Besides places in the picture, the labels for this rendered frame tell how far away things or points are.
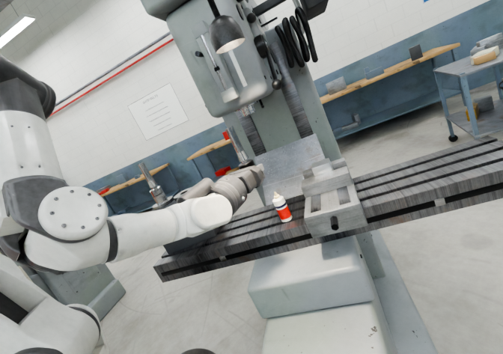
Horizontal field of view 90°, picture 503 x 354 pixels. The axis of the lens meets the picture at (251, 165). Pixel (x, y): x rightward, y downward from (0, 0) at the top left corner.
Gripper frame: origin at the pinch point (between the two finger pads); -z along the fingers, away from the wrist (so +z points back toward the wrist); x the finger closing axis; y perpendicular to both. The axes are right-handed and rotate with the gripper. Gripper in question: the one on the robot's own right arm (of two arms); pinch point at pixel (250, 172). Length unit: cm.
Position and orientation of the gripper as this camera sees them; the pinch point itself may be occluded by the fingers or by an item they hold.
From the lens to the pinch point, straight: 74.8
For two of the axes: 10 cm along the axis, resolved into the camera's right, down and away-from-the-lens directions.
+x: -8.1, 2.4, 5.4
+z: -4.2, 3.9, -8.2
